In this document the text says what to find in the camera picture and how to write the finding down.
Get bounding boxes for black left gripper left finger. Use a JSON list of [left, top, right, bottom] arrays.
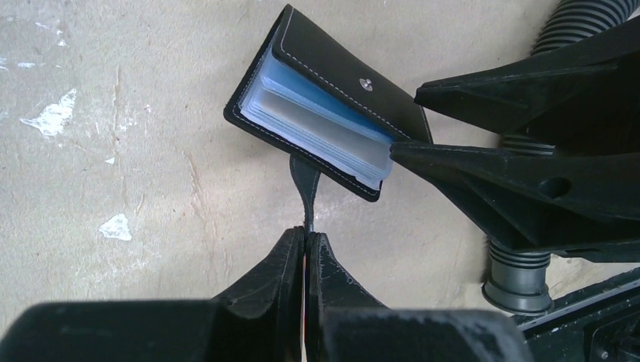
[[1, 227, 305, 361]]

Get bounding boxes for black aluminium base frame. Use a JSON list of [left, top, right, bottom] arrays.
[[512, 268, 639, 361]]

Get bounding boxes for grey corrugated hose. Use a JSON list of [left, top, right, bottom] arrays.
[[481, 0, 640, 317]]

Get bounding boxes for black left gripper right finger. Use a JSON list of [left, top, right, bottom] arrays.
[[305, 233, 534, 361]]

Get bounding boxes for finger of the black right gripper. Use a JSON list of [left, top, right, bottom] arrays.
[[391, 142, 639, 262], [415, 18, 639, 155]]

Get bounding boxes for black leather card holder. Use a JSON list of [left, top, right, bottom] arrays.
[[223, 5, 432, 202]]

